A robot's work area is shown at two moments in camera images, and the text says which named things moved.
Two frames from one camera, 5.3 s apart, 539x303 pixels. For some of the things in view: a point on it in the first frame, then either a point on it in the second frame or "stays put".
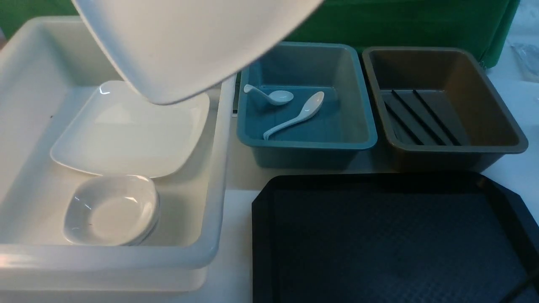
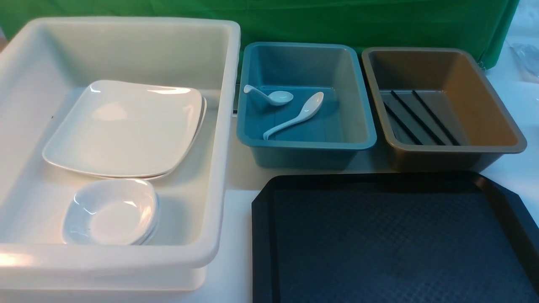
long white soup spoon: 311,107 stays put
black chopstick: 417,117 stays put
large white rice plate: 166,51 to 129,129
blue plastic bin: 305,105 stays put
